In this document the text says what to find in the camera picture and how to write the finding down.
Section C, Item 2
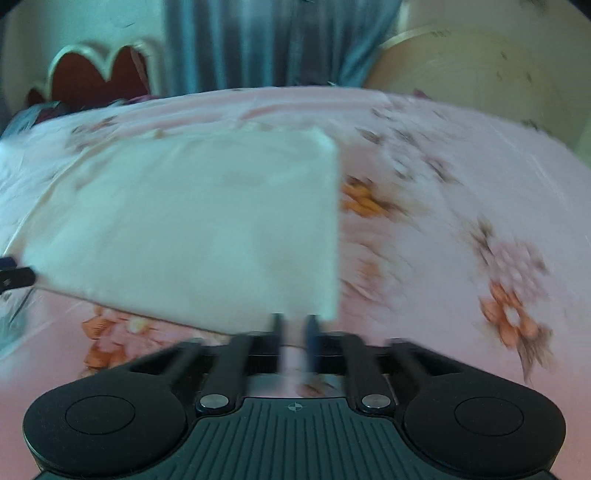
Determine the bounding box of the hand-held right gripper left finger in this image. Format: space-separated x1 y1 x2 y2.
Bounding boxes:
124 314 285 414

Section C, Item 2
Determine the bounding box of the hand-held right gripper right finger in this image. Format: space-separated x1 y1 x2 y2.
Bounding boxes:
305 314 463 414

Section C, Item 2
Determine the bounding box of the white knitted sweater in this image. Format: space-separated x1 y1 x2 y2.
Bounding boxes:
21 126 343 336

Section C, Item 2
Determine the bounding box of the blue and maroon pillow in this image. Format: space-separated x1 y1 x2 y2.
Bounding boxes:
0 102 71 139

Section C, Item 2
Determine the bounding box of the pink floral bed sheet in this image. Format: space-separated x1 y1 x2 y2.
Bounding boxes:
0 87 591 416

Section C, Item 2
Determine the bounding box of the red heart-shaped headboard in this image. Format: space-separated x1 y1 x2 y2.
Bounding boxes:
25 41 161 112

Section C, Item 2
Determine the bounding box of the blue curtain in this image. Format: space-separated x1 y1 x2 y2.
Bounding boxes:
164 0 403 94

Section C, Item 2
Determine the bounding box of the cream round headboard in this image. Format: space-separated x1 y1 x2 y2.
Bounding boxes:
365 25 575 151

